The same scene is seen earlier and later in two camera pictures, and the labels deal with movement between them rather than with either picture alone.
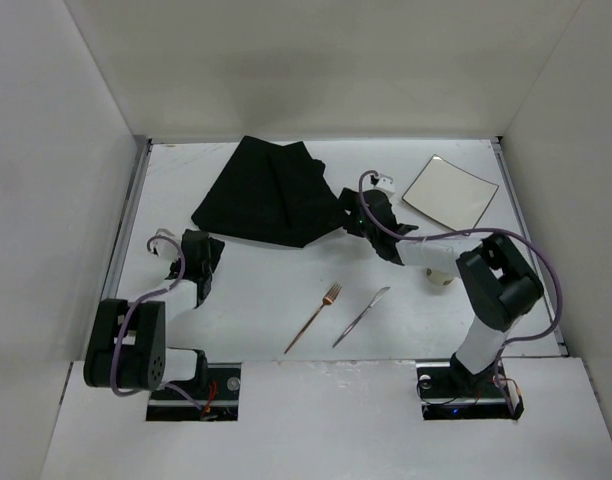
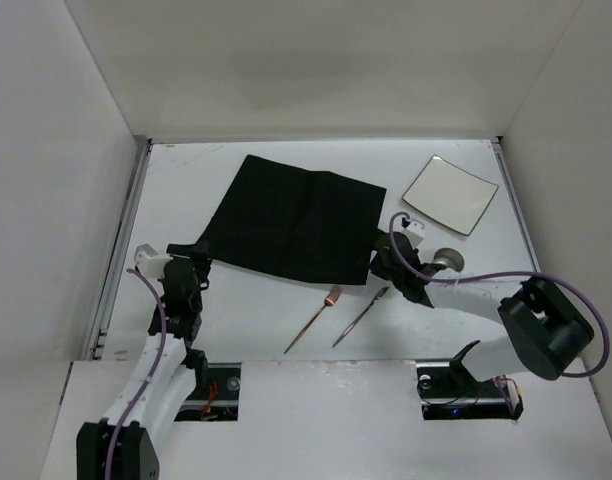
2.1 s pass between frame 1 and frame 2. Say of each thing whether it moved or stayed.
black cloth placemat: moved
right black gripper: moved
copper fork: stayed
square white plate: stayed
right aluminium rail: stayed
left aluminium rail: stayed
